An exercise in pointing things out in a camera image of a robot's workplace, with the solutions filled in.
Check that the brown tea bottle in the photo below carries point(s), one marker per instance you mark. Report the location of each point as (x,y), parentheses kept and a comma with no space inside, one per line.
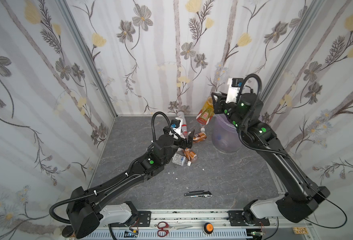
(199,137)

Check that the grey label small bottle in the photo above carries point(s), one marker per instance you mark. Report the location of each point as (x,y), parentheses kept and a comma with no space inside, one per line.
(181,159)

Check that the orange black knob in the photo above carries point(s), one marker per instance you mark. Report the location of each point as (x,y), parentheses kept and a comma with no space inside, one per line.
(208,228)

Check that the red handled scissors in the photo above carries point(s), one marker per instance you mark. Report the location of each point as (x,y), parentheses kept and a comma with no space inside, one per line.
(163,229)

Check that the black utility knife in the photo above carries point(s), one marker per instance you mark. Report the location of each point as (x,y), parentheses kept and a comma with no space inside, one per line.
(198,194)

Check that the white red label bottle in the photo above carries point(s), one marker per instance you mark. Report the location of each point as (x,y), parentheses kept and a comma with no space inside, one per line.
(184,130)

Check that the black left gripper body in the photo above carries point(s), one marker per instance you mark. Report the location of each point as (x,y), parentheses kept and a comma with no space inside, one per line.
(187,141)

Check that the brown coffee bottle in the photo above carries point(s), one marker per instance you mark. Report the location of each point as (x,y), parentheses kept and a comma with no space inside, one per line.
(190,155)

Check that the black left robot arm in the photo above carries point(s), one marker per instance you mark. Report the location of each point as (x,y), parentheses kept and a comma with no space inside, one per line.
(86,210)

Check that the small green circuit board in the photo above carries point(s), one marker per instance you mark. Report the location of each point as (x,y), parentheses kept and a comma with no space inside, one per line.
(130,234)

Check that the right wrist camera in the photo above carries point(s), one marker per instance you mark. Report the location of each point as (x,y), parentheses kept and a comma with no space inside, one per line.
(235,89)

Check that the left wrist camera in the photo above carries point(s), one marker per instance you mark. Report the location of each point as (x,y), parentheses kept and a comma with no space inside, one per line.
(175,125)

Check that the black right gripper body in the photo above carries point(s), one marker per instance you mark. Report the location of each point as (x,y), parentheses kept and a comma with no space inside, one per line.
(217,103)

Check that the purple lined trash bin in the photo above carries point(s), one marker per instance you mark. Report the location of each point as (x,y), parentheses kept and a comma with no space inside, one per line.
(229,134)

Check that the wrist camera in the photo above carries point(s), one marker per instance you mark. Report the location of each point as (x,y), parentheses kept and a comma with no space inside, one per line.
(175,125)
(235,89)

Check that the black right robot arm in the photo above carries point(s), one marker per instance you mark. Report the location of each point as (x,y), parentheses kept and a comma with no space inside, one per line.
(242,106)

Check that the black round lid jar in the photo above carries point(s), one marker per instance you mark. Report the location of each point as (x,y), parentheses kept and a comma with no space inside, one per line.
(66,231)

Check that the yellow label tea bottle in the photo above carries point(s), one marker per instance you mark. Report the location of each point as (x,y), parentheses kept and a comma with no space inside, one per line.
(206,113)

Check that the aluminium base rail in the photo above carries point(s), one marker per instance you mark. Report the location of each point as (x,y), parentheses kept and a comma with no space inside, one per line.
(228,225)

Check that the yellow label tag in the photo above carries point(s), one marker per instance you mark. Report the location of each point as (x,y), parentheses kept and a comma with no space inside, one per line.
(300,230)

